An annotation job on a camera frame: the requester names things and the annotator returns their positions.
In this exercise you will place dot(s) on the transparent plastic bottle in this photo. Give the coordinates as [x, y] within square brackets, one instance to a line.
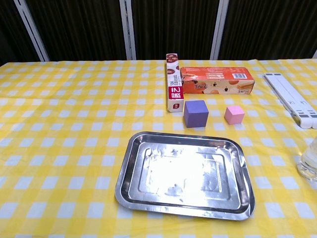
[309, 163]

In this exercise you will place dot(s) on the stainless steel rectangular tray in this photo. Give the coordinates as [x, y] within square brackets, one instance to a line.
[185, 173]

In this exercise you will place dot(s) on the narrow white red box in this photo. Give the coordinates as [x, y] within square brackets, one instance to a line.
[174, 86]

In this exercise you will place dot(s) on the purple foam cube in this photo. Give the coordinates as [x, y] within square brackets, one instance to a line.
[195, 115]

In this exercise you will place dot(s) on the orange cardboard box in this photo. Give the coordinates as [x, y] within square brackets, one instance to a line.
[215, 83]

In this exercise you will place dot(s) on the pink foam cube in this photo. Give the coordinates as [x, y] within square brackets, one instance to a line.
[234, 115]

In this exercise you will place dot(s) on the yellow checked tablecloth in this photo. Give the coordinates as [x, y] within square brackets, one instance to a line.
[62, 148]

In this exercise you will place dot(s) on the white folding stand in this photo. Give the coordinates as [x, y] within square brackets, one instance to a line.
[289, 94]

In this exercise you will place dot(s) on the white metal post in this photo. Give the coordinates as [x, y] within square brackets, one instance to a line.
[31, 29]
[128, 29]
[219, 29]

